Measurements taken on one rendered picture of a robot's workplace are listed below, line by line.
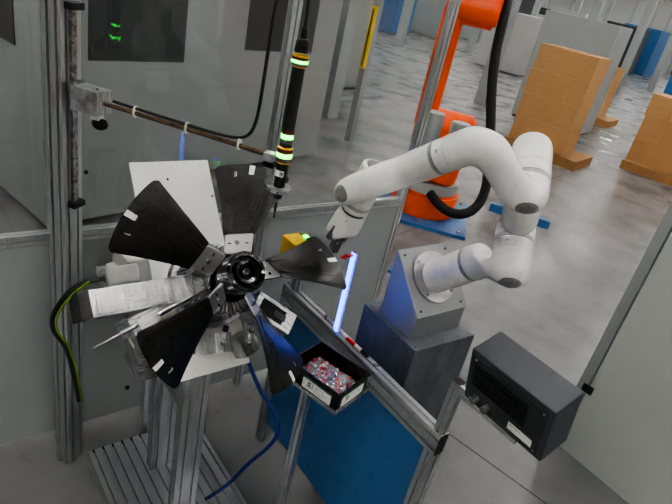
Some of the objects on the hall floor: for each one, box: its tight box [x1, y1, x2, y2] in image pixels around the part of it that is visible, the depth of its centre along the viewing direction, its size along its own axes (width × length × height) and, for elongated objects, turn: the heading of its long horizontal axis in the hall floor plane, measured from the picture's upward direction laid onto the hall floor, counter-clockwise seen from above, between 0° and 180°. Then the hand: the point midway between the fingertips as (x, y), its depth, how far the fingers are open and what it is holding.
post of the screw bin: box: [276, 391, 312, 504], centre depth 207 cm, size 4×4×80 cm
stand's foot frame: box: [88, 432, 247, 504], centre depth 224 cm, size 62×46×8 cm
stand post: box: [168, 374, 211, 504], centre depth 200 cm, size 4×9×91 cm, turn 105°
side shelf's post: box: [139, 379, 152, 435], centre depth 232 cm, size 4×4×83 cm
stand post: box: [146, 377, 177, 470], centre depth 209 cm, size 4×9×115 cm, turn 105°
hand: (335, 245), depth 176 cm, fingers closed
